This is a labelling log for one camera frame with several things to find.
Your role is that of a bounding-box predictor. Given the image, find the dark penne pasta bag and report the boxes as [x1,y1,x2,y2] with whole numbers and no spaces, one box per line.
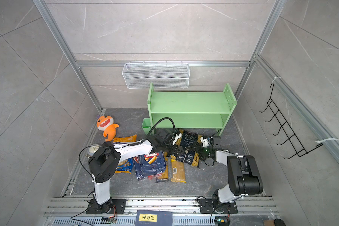
[171,130,200,168]

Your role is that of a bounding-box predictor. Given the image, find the blue orecchiette pasta bag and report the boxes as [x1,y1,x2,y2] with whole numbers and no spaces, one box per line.
[113,134,137,174]

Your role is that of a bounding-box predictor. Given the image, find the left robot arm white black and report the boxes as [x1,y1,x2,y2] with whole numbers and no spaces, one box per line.
[85,115,182,206]

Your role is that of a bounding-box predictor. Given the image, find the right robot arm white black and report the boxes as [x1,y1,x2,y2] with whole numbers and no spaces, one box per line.
[199,136,264,207]

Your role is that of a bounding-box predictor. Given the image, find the red pasta packet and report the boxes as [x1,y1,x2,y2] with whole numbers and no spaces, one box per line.
[148,173,162,180]

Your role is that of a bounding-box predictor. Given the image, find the green two-tier shelf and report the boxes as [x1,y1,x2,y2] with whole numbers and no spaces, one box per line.
[147,84,237,136]

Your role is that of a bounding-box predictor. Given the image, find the yellow spaghetti bag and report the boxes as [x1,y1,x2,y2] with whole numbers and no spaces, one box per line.
[170,155,186,183]

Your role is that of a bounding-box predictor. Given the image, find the blue Barilla rigatoni box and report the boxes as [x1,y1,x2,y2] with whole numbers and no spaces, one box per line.
[139,151,166,177]

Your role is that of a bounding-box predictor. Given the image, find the small green cup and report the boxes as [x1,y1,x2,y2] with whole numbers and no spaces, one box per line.
[142,118,152,135]

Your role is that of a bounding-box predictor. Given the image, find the blue Barilla spaghetti box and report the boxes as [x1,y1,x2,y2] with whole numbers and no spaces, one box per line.
[132,156,144,180]

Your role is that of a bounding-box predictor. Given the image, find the orange shark plush toy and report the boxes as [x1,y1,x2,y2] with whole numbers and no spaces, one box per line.
[97,115,119,141]

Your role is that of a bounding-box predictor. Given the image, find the small grey alarm clock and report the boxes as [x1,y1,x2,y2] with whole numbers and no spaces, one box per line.
[85,144,100,158]

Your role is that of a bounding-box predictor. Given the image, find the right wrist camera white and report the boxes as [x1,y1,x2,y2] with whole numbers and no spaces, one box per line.
[200,137,211,148]

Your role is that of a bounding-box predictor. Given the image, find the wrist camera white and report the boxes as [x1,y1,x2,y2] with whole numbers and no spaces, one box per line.
[200,137,211,148]
[173,132,182,145]

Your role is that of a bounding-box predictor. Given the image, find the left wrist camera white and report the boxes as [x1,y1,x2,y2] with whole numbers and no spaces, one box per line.
[173,132,182,145]

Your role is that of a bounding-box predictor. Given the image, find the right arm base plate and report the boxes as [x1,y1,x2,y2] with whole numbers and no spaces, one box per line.
[197,197,238,214]

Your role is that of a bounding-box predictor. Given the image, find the white wire mesh basket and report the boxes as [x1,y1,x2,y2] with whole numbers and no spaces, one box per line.
[122,63,190,89]

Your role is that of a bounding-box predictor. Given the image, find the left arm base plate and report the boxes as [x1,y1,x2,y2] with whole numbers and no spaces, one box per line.
[86,199,127,214]

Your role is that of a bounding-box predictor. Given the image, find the black wire hook rack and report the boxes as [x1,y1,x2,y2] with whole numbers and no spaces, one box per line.
[260,84,323,160]

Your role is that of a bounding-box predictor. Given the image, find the aluminium rail frame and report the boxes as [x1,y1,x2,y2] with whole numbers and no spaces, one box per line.
[41,196,280,226]

